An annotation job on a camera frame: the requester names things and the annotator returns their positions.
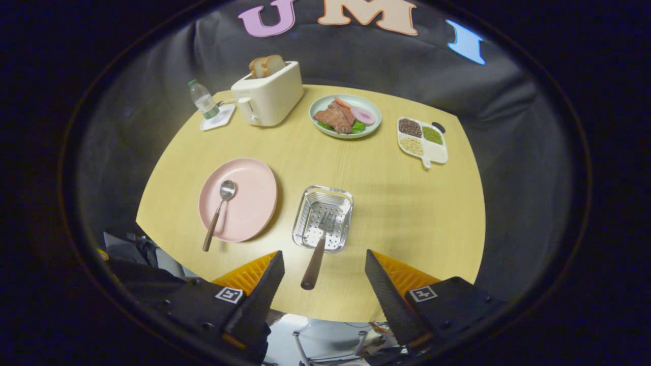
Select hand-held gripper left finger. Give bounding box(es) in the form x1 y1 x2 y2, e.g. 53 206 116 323
153 251 285 356

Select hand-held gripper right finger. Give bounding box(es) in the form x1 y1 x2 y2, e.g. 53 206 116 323
364 250 504 352

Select metal fork wooden handle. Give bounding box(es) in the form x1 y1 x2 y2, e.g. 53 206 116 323
300 211 337 291

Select metal spoon wooden handle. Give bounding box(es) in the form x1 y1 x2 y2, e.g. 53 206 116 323
202 180 237 252

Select pink plate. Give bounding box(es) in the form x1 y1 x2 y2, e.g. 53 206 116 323
198 158 278 243

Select metal drainer basket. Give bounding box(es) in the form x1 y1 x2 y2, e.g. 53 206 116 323
292 186 354 253

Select white divided dish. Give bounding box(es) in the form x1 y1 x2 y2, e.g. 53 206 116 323
397 117 449 169

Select dark brown beans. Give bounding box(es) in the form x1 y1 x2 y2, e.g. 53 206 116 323
398 118 423 138

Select white coaster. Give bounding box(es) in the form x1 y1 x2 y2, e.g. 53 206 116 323
199 104 236 132

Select green lettuce leaf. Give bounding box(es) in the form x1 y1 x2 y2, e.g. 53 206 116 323
318 120 367 135

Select brown meat slices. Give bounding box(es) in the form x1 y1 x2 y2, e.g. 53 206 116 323
314 101 356 134

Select pink ham slice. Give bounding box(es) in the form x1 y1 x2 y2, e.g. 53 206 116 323
350 106 376 126

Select pale green food plate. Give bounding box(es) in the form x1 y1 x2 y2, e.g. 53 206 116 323
309 94 382 139

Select white toaster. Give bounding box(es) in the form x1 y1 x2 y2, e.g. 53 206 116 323
231 61 305 127

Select clear plastic water bottle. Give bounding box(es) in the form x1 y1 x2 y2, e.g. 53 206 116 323
187 79 220 120

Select black backdrop cloth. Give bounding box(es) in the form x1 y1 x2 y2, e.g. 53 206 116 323
76 0 575 306

